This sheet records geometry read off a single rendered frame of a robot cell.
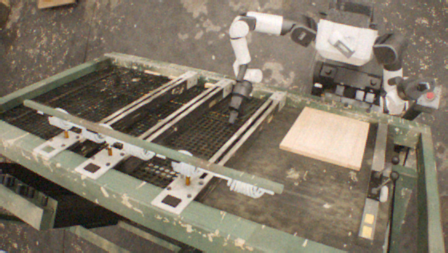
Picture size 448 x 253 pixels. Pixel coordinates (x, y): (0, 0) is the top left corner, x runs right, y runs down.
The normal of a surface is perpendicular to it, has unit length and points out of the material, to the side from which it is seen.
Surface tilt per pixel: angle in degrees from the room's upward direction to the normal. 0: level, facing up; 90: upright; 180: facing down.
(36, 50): 0
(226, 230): 58
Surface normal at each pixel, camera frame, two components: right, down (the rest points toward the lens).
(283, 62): -0.33, -0.13
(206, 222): 0.07, -0.88
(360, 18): -0.41, 0.25
